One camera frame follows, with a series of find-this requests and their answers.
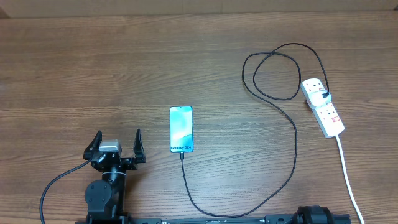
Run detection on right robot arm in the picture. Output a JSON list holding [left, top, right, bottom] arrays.
[[292, 205, 335, 224]]

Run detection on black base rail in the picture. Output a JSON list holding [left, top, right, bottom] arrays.
[[75, 214, 351, 224]]

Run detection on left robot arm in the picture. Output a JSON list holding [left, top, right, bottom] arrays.
[[83, 129, 146, 223]]

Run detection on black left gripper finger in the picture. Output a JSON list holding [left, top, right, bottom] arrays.
[[133, 129, 146, 164], [83, 130, 102, 160]]

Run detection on white power strip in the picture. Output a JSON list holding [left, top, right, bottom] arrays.
[[301, 78, 345, 138]]

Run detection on white power strip cord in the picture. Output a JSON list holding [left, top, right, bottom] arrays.
[[335, 135, 366, 224]]

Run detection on white charger plug adapter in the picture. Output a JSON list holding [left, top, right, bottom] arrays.
[[306, 90, 331, 109]]

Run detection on blue Galaxy smartphone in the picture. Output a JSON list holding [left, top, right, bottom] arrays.
[[170, 106, 194, 153]]

